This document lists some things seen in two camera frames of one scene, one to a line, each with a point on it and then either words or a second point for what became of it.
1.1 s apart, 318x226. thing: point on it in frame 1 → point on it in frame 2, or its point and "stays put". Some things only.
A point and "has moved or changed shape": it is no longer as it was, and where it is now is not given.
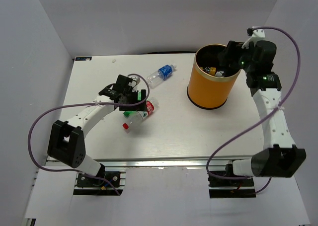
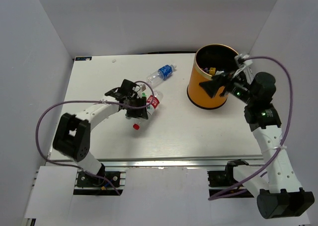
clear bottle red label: x=133 y=120 has moved or changed shape
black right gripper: x=233 y=48 → x=211 y=86
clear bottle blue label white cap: x=161 y=74 stays put
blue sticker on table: x=82 y=58 stays put
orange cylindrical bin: x=210 y=84 stays put
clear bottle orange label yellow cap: x=212 y=70 stays put
